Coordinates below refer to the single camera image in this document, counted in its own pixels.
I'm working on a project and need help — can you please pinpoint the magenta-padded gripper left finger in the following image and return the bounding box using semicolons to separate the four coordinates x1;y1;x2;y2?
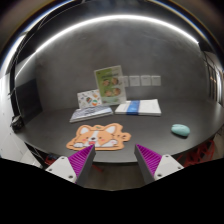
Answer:
45;144;97;186

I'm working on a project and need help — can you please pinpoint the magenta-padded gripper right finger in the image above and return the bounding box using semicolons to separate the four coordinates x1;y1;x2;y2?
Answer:
134;143;185;185

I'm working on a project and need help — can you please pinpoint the teal spotted computer mouse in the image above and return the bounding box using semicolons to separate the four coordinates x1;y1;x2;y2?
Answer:
171;123;191;138

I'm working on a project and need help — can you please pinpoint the orange corgi-shaped mouse pad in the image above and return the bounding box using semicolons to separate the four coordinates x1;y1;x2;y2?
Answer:
65;122;132;152

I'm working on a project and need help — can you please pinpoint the red chair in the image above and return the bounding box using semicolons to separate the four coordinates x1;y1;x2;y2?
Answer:
176;139;216;168

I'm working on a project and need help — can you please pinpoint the grey striped book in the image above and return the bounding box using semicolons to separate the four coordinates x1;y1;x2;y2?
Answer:
69;105;114;124

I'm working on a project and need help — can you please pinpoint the white book with blue band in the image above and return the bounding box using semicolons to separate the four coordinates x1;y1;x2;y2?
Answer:
114;98;163;117

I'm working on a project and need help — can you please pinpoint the small white patterned card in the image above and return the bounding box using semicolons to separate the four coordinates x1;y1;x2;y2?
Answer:
76;88;103;109

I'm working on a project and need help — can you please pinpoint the black flat panel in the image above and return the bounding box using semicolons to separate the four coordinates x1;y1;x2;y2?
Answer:
14;78;43;124

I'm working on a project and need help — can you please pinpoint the green food picture card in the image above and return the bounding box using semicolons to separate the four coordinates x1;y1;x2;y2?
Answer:
93;64;128;107

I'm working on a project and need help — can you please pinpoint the dark-framed glass partition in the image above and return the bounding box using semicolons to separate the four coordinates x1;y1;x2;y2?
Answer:
199;43;224;104

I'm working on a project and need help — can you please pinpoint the curved ceiling light strip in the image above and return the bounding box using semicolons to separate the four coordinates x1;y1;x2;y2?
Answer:
14;13;200;81

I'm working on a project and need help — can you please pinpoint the white wall socket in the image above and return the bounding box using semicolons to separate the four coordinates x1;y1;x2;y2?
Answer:
151;75;162;87
121;75;130;88
140;75;152;87
129;75;141;88

